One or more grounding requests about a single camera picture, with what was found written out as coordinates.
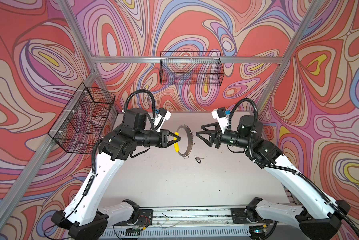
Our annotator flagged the key with black tag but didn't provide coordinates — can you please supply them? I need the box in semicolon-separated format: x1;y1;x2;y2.
195;157;203;164

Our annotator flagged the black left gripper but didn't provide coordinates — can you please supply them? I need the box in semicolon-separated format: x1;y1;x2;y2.
134;129;181;150

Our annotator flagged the black wire basket left wall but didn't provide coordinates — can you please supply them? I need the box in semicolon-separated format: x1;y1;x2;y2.
48;83;115;154

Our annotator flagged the black wire basket back wall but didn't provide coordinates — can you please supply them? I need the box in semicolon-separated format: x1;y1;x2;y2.
159;51;225;86

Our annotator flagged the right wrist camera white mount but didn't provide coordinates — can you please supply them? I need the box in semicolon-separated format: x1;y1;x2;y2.
211;107;231;134

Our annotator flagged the black wire basket wall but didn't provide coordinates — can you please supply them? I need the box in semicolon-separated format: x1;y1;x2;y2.
159;51;225;86
48;83;115;154

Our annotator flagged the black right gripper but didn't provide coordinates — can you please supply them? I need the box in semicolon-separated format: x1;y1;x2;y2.
196;121;252;150

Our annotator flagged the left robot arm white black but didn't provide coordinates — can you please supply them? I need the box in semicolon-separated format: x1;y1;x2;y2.
49;89;180;240

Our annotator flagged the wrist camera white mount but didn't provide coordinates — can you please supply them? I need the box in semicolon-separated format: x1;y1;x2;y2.
211;107;231;134
153;108;171;132

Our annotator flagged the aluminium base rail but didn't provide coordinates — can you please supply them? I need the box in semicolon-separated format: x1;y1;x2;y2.
68;205;318;240

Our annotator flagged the large keyring with yellow sleeve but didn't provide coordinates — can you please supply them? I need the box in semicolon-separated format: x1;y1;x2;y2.
174;125;194;159

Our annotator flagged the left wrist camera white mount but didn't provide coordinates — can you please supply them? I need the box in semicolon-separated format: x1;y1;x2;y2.
153;108;171;132

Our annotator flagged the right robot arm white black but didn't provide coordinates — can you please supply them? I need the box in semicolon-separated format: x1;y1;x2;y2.
196;98;359;240

